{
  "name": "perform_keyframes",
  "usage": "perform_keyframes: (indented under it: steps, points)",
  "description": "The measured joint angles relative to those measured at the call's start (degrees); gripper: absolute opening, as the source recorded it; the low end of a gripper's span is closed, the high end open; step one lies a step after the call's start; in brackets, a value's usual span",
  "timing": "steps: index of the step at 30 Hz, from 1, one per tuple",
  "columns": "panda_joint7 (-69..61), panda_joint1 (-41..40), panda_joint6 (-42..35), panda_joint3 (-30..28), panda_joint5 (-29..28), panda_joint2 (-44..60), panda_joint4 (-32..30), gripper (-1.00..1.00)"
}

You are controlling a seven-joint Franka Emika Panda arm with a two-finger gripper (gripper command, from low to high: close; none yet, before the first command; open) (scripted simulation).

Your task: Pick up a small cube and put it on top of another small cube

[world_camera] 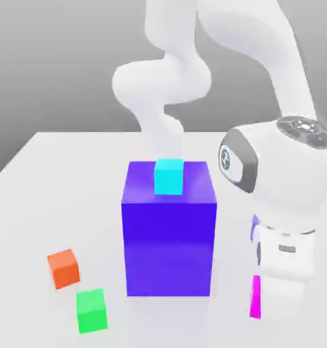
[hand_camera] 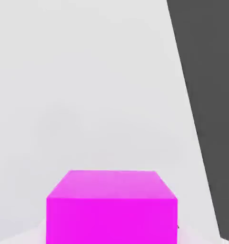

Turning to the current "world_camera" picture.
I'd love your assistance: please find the small magenta cube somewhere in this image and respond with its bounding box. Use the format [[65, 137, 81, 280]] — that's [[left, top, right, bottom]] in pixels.
[[249, 275, 262, 319]]

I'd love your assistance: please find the small green cube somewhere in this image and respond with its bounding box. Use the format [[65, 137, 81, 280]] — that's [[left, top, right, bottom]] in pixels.
[[75, 288, 109, 334]]

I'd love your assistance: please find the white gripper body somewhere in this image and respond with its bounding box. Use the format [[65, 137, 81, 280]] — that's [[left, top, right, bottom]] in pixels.
[[260, 276, 307, 321]]

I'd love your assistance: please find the small orange cube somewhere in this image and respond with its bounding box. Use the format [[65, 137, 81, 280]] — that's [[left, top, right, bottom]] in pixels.
[[47, 248, 82, 290]]

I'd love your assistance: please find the small cyan cube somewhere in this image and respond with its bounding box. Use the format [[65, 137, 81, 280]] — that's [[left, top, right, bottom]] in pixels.
[[154, 158, 184, 196]]

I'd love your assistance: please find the large purple box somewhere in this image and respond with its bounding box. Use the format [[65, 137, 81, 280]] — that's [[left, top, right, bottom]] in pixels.
[[121, 160, 218, 298]]

